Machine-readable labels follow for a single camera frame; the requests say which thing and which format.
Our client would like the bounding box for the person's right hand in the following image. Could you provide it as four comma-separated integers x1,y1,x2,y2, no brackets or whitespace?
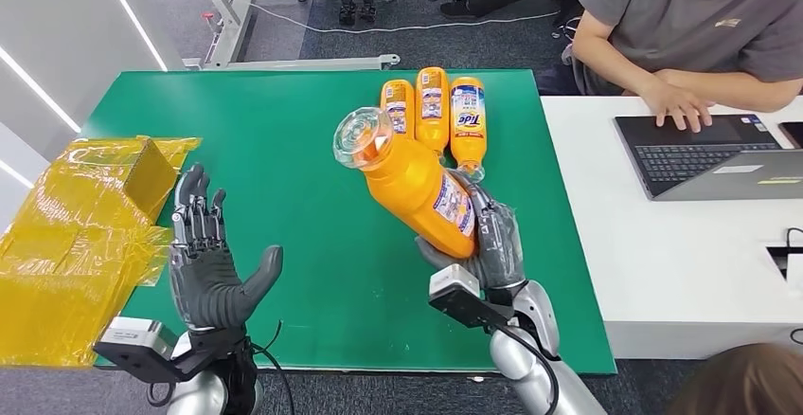
640,81,717,135

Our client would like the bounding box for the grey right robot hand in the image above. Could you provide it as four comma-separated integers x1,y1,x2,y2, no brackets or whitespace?
414,173,526,292

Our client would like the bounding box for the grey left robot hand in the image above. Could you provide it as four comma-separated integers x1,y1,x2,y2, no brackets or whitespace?
168,162,285,332

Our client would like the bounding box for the orange detergent bottle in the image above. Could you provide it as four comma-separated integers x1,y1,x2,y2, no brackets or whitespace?
415,65,451,159
380,79,417,143
332,106,478,261
449,76,488,185

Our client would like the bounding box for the grey laptop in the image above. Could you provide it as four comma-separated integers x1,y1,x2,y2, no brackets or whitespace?
615,114,803,203

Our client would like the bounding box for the person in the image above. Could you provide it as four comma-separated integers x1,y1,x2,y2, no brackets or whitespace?
668,343,803,415
561,0,803,135

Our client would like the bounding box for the black smartphone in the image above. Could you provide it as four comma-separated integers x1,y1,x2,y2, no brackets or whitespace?
777,121,803,150

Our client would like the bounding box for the yellow film wrapped box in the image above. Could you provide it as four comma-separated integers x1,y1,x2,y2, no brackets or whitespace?
70,137,180,226

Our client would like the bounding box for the green table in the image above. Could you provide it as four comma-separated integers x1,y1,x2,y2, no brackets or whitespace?
94,69,618,376

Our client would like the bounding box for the yellow plastic film pile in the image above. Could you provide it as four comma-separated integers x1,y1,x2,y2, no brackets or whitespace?
0,135,204,370

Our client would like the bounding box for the white desk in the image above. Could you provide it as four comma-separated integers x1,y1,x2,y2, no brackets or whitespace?
540,95,803,360

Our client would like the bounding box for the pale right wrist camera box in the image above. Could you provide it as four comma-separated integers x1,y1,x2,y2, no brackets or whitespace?
428,264,512,332

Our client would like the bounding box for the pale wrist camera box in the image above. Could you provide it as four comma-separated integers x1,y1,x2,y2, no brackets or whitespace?
94,316,189,385
428,264,512,332

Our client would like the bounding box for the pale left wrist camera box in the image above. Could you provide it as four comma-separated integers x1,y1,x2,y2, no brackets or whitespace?
94,316,189,385

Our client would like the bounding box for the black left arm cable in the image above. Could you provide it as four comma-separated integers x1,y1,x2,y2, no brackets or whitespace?
250,319,296,415

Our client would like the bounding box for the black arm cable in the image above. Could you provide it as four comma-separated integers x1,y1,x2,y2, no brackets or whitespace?
250,319,296,415
495,326,562,415

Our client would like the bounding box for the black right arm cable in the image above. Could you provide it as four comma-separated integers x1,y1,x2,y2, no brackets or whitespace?
495,326,562,415

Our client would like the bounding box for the white metal gantry frame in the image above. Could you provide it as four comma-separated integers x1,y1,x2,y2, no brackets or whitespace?
176,0,402,73

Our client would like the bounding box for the white floor cable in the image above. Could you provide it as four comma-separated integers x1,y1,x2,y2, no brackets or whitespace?
248,2,560,35

